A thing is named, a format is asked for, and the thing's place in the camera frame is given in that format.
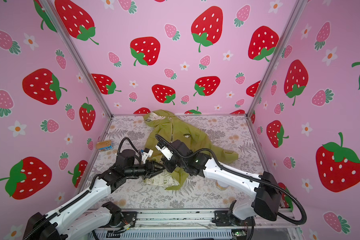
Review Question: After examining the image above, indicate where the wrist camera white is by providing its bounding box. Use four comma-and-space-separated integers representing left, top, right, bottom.
141, 148, 153, 164
156, 143, 174, 163

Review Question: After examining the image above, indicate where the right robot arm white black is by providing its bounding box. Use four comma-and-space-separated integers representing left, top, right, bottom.
156, 135, 307, 225

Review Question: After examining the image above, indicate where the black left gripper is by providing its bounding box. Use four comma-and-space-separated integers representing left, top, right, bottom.
125, 160, 165, 179

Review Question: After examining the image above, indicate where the green zip-up jacket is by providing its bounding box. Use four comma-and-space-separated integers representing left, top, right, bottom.
144, 110, 239, 191

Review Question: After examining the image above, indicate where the small orange blue box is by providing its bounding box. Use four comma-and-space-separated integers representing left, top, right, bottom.
96, 140, 113, 152

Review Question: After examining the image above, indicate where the aluminium front rail frame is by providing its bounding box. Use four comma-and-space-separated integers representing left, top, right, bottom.
78, 209, 304, 240

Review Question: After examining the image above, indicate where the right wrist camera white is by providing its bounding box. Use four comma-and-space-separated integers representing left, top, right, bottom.
156, 143, 174, 163

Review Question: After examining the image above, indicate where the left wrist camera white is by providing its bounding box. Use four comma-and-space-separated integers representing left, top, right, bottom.
141, 148, 153, 164

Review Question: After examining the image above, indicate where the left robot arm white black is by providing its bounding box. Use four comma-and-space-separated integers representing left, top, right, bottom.
23, 146, 165, 240

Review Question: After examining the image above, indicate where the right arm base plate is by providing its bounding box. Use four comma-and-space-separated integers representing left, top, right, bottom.
212, 210, 256, 227

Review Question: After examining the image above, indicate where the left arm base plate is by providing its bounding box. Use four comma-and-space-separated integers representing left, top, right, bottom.
105, 211, 138, 229

